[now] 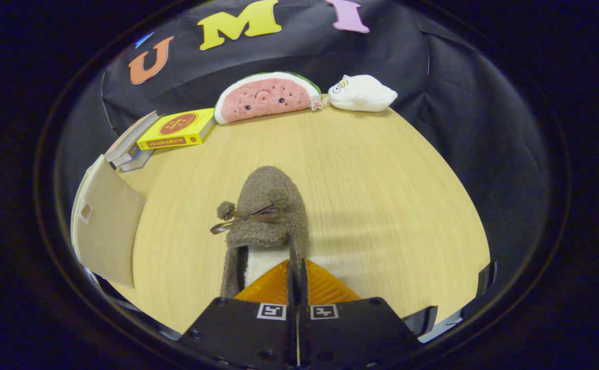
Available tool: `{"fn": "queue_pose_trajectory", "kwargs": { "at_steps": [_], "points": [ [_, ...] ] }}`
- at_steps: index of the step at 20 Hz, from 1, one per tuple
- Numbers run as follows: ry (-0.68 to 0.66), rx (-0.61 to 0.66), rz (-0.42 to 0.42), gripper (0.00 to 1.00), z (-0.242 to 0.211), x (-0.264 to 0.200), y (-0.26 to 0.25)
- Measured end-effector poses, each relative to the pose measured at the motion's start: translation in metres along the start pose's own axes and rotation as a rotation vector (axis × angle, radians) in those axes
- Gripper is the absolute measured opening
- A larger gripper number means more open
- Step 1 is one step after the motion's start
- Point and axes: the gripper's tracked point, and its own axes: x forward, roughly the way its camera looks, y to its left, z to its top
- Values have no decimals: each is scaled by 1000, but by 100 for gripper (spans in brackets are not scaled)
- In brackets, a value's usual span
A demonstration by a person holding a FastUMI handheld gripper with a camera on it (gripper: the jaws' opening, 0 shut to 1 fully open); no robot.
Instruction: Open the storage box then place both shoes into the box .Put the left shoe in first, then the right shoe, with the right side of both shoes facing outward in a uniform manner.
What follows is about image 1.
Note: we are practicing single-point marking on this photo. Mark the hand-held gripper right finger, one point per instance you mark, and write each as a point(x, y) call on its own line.
point(356, 334)

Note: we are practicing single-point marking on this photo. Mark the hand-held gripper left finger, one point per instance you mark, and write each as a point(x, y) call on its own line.
point(238, 334)

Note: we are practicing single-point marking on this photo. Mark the brown fuzzy shoe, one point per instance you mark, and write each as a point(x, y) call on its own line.
point(268, 231)

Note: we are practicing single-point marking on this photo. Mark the beige storage box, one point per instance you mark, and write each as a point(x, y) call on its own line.
point(107, 231)

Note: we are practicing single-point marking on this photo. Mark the black table clamp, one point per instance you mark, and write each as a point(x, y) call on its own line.
point(422, 319)
point(487, 277)

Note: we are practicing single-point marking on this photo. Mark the blue and white book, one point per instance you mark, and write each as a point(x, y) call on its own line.
point(135, 162)

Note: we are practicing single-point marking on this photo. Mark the yellow book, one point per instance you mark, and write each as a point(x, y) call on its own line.
point(176, 131)

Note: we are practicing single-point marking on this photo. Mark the beige cover book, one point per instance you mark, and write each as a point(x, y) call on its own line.
point(127, 141)

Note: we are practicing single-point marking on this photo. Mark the black backdrop cloth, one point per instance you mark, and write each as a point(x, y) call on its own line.
point(459, 128)

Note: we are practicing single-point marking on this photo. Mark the watermelon slice plush toy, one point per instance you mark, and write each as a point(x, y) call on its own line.
point(263, 100)

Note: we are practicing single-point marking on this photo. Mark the white plush toy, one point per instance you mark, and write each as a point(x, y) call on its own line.
point(363, 95)

